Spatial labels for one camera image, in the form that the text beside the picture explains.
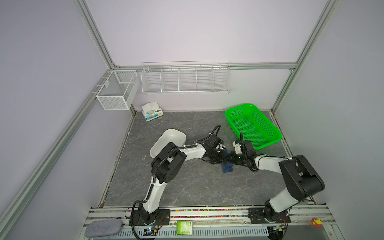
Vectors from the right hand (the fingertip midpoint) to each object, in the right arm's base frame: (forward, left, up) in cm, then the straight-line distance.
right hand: (226, 158), depth 94 cm
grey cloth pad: (-37, +62, +3) cm, 72 cm away
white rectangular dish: (+16, +37, +3) cm, 41 cm away
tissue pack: (+37, +54, +6) cm, 66 cm away
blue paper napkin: (-6, 0, 0) cm, 6 cm away
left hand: (-5, 0, +3) cm, 6 cm away
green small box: (-36, +24, +2) cm, 44 cm away
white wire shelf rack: (+47, +26, +29) cm, 61 cm away
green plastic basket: (+27, -25, -2) cm, 37 cm away
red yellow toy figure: (-35, -37, +5) cm, 51 cm away
